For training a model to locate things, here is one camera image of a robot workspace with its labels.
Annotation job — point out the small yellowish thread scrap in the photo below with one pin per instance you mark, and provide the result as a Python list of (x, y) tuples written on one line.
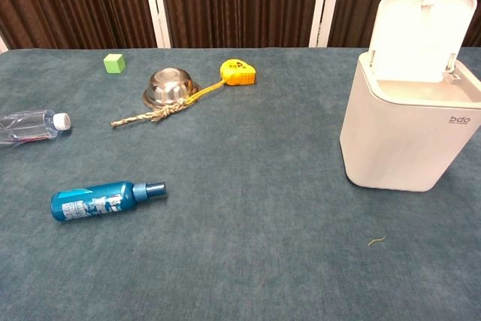
[(376, 241)]

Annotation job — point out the teal velvet tablecloth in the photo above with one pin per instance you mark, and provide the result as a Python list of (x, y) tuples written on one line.
[(240, 246)]

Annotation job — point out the clear plastic water bottle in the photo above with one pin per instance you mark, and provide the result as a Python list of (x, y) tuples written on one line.
[(26, 127)]

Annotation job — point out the stainless steel bowl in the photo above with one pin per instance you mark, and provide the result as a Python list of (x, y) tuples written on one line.
[(169, 86)]

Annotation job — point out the blue spray bottle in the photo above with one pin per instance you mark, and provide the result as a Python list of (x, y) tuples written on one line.
[(94, 200)]

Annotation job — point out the yellow tape measure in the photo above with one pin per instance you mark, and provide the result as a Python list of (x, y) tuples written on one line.
[(238, 73)]

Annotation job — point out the green cube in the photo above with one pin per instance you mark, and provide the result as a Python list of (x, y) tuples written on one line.
[(114, 63)]

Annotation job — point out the white plastic trash bin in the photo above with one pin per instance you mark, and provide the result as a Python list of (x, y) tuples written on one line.
[(398, 140)]

